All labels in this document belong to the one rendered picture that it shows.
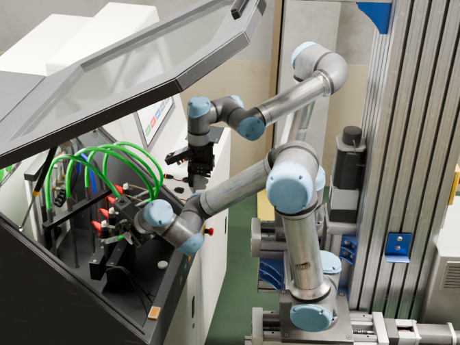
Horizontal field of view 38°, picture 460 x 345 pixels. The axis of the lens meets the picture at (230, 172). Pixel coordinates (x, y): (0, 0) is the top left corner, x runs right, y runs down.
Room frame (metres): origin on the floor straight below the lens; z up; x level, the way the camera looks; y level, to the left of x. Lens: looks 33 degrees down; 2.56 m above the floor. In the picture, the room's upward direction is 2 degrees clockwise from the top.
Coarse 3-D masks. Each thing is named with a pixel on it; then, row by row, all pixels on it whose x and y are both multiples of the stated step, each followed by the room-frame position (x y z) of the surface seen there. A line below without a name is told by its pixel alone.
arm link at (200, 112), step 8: (192, 104) 1.92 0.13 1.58; (200, 104) 1.92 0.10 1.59; (208, 104) 1.94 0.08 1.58; (192, 112) 1.92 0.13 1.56; (200, 112) 1.91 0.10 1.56; (208, 112) 1.93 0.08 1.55; (192, 120) 1.91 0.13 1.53; (200, 120) 1.91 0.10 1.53; (208, 120) 1.93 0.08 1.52; (192, 128) 1.91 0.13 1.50; (200, 128) 1.91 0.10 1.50; (208, 128) 1.93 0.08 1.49
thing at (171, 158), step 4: (184, 148) 1.97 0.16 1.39; (188, 148) 1.95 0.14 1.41; (172, 152) 1.98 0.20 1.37; (176, 152) 1.97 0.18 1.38; (180, 152) 1.95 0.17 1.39; (184, 152) 1.93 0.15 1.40; (188, 152) 1.93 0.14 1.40; (192, 152) 1.93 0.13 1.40; (168, 156) 1.95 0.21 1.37; (172, 156) 1.94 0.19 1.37; (176, 156) 1.94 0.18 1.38; (180, 156) 1.94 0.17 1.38; (184, 156) 1.93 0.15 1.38; (188, 156) 1.93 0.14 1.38; (164, 160) 1.95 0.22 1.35; (168, 160) 1.94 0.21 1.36; (172, 160) 1.94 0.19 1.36; (176, 160) 1.94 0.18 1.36; (180, 160) 1.94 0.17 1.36; (168, 164) 1.94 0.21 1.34
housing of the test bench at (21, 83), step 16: (64, 16) 2.98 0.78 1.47; (80, 16) 2.99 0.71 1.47; (32, 32) 2.78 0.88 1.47; (48, 32) 2.78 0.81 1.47; (64, 32) 2.79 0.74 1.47; (16, 48) 2.60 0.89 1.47; (32, 48) 2.60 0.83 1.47; (48, 48) 2.61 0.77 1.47; (0, 64) 2.43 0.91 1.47; (16, 64) 2.43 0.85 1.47; (32, 64) 2.44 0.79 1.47; (0, 80) 2.22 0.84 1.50; (16, 80) 2.23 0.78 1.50; (32, 80) 2.23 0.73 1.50; (0, 96) 2.10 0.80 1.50; (16, 96) 2.10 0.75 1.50; (0, 112) 1.98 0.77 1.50
